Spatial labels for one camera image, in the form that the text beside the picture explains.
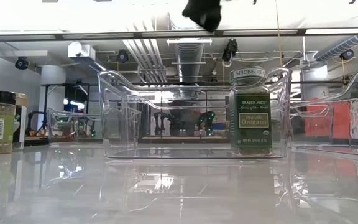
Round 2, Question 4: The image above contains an oregano jar green lid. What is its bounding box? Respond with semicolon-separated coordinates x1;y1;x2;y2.
228;66;273;157

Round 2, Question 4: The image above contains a tan lid spice jar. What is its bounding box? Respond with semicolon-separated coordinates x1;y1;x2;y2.
12;92;30;152

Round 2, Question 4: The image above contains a white ceiling light fixture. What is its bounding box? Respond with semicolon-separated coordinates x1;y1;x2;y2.
166;38;213;45

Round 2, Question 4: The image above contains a black hanging ceiling device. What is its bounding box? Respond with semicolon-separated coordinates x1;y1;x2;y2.
221;39;239;68

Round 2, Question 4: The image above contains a black ceiling spotlight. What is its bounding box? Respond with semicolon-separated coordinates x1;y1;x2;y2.
14;56;30;70
117;49;130;63
339;49;356;62

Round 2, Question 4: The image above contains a person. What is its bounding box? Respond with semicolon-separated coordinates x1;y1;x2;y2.
166;99;204;137

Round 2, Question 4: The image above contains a background work table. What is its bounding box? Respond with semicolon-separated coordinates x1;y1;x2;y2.
141;135;229;144

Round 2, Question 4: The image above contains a white ceiling box unit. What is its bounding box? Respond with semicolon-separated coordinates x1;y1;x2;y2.
67;42;96;60

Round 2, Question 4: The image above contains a clear plastic bin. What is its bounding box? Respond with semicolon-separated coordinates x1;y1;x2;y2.
289;65;358;158
97;67;293;161
47;107;105;148

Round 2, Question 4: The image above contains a dark background table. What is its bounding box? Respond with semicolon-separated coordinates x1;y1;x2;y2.
23;136;50;147

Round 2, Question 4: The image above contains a silver ribbed ceiling duct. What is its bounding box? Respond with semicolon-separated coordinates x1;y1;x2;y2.
174;42;205;84

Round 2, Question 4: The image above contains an overhead frame crossbar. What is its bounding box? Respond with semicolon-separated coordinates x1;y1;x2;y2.
0;27;358;43

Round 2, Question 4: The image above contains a striped ceiling duct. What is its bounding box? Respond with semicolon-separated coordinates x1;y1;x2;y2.
314;17;358;62

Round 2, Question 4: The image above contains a red painted wall panel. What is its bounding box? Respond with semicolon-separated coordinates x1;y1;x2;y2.
303;98;358;140

